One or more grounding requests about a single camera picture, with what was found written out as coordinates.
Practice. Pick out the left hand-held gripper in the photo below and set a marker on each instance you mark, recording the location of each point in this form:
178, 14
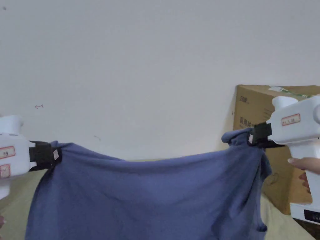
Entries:
12, 150

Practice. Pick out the person's right hand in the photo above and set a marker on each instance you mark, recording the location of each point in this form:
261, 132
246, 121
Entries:
308, 165

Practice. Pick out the person's left hand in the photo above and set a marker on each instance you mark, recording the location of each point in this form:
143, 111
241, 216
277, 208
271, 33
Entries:
1, 221

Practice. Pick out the large brown cardboard carton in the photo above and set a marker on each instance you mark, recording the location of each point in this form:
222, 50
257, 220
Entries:
250, 105

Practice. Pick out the dark blue shirt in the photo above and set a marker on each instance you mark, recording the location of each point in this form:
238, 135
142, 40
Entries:
150, 195

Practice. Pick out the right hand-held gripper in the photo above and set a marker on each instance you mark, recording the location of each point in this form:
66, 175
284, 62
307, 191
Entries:
295, 135

